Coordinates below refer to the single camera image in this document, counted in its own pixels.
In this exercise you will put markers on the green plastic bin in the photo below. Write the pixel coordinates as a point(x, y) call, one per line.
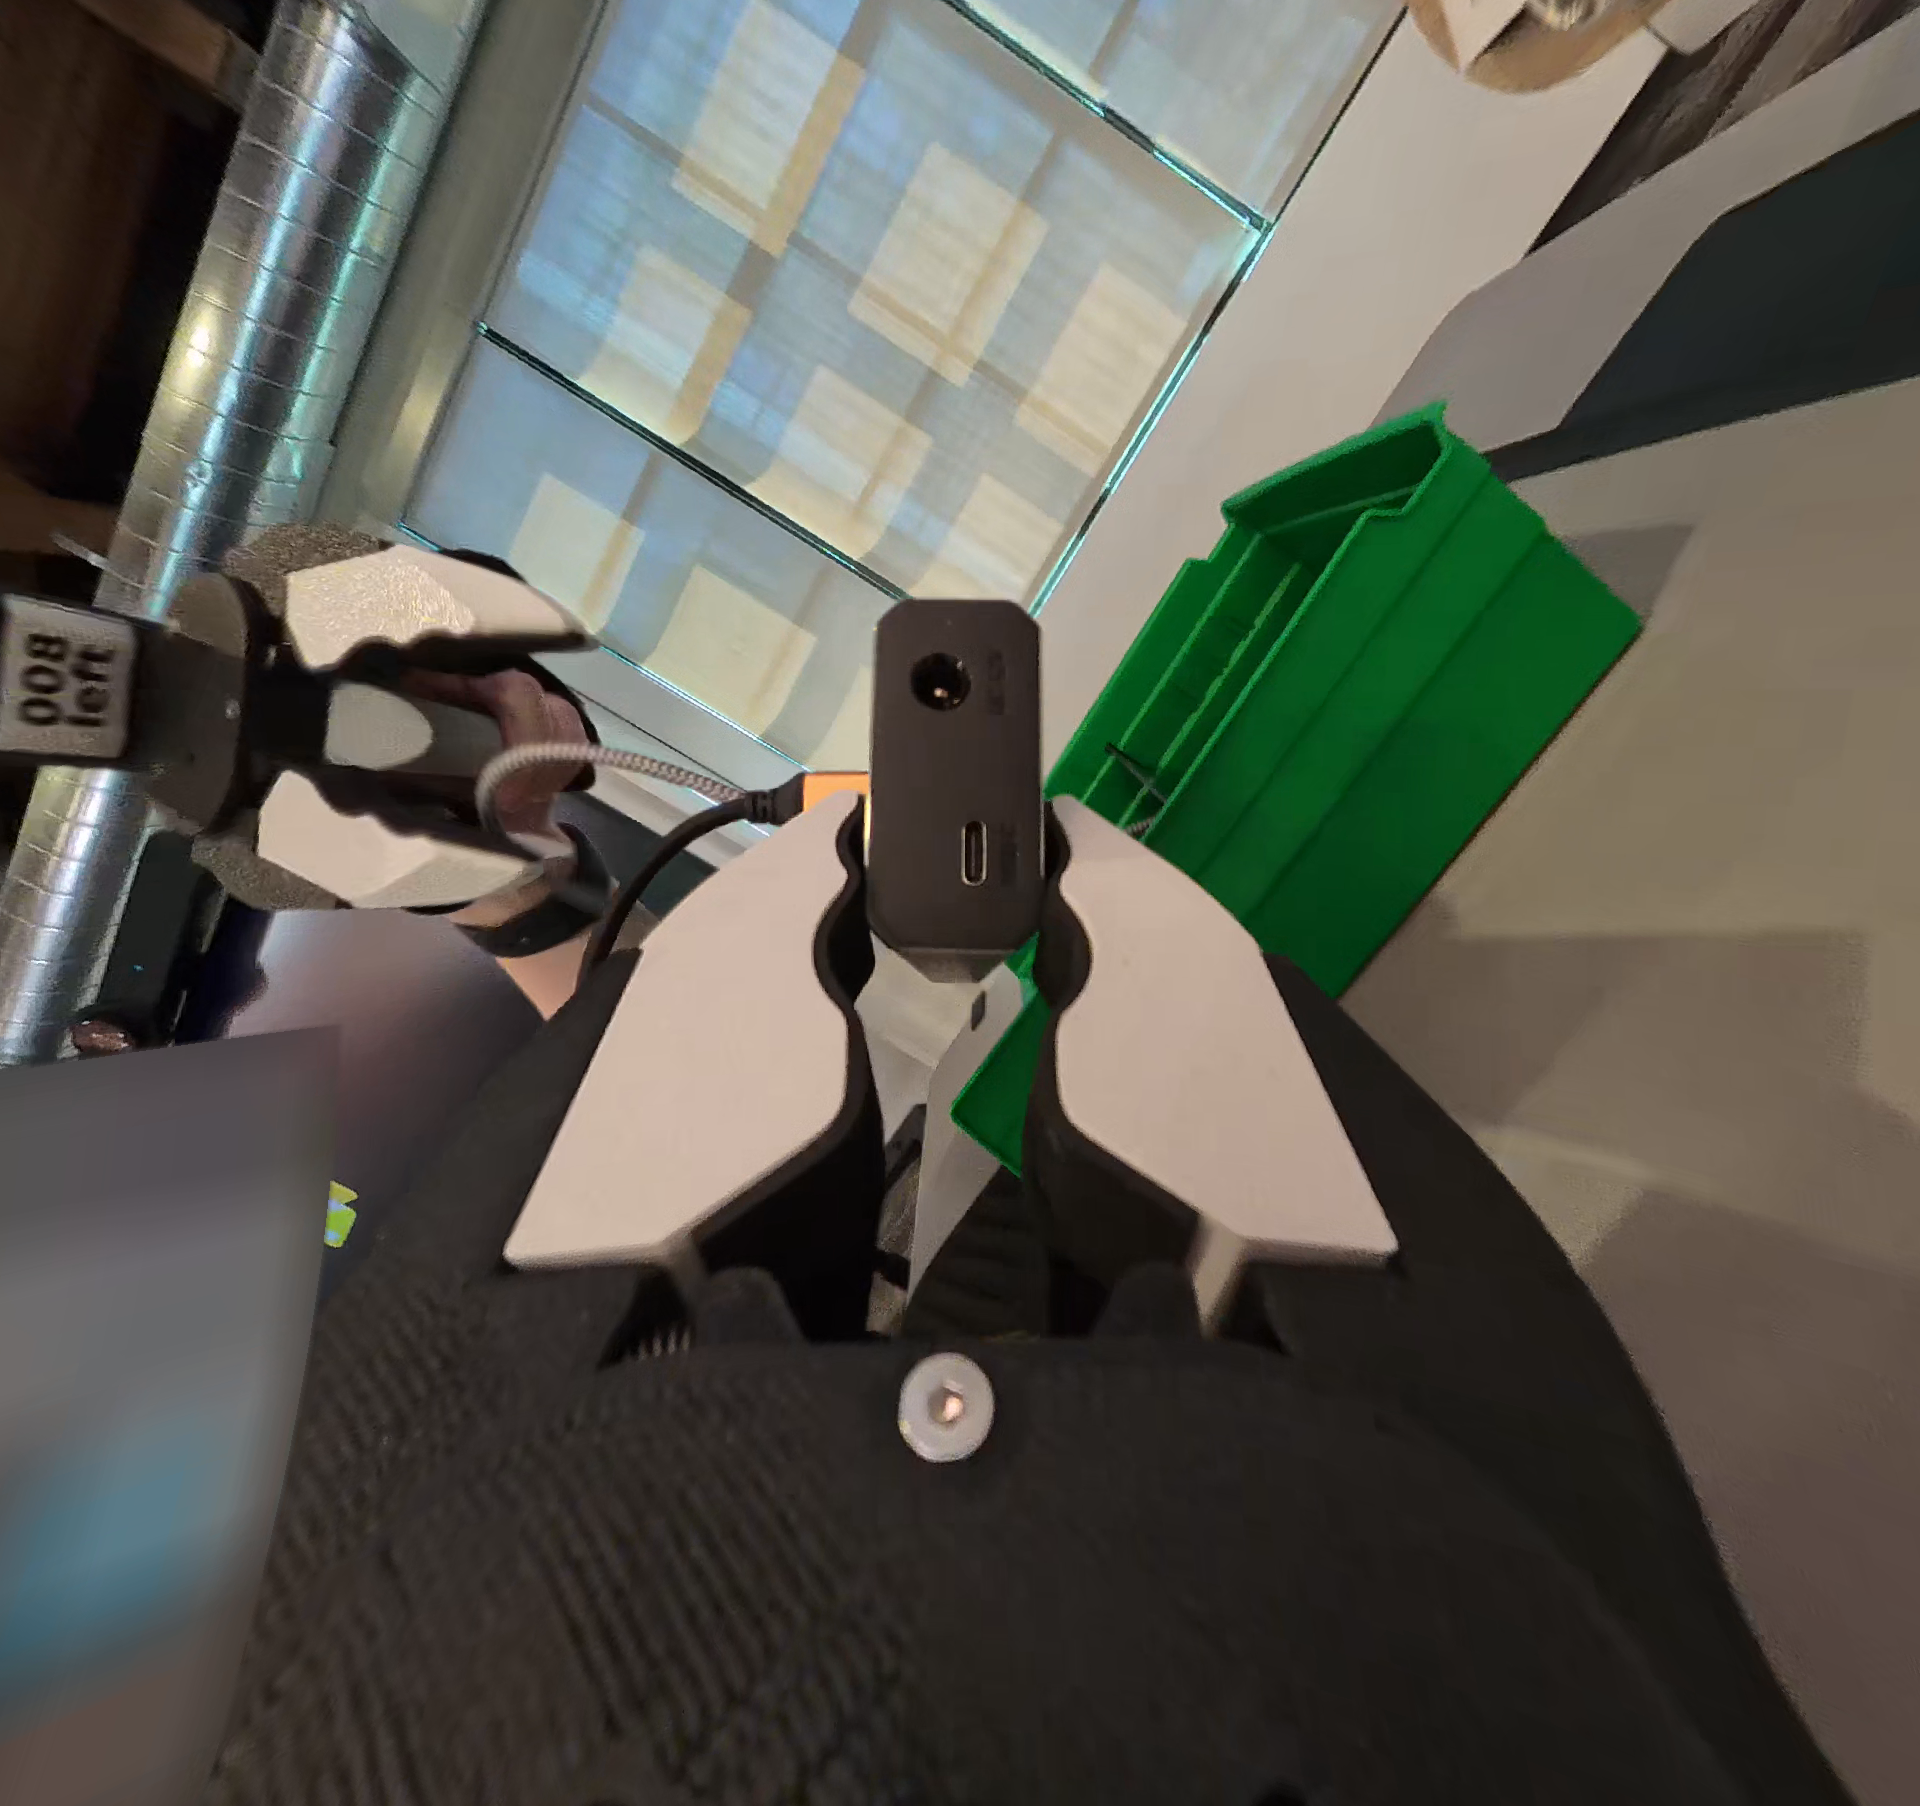
point(1425, 667)

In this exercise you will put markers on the person's left hand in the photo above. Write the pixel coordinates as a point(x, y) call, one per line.
point(525, 708)

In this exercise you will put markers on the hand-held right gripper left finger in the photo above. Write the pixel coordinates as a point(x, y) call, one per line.
point(706, 1086)

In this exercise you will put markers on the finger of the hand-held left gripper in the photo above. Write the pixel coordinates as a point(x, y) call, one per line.
point(375, 854)
point(406, 599)

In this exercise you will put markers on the window with roller blind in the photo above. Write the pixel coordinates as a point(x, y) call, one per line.
point(900, 261)

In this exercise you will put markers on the round silver duct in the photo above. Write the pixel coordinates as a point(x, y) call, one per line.
point(271, 335)

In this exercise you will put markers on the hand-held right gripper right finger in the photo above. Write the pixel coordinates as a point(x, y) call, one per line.
point(1215, 1086)

